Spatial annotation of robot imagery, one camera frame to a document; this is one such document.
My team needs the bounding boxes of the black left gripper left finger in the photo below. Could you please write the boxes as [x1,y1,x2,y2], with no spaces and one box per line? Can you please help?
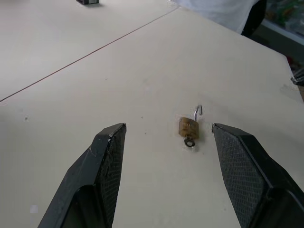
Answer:
[37,123,127,228]

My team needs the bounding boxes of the black box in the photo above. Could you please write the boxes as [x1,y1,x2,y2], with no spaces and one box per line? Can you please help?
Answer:
[76,0,100,6]

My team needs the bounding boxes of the black metal object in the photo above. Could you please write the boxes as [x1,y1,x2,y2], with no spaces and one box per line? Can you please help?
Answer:
[290,68,304,86]

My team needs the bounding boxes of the brass padlock with silver shackle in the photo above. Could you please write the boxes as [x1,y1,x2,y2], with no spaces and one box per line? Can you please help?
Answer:
[178,104,203,139]

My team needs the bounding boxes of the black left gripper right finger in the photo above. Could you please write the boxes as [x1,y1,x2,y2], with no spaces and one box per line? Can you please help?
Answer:
[212,123,304,228]

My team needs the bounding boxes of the person in white shirt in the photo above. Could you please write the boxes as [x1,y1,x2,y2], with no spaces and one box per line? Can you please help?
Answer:
[170,0,267,37]

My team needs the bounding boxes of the small dark key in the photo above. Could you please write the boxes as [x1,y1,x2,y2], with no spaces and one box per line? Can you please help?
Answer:
[183,134,195,148]

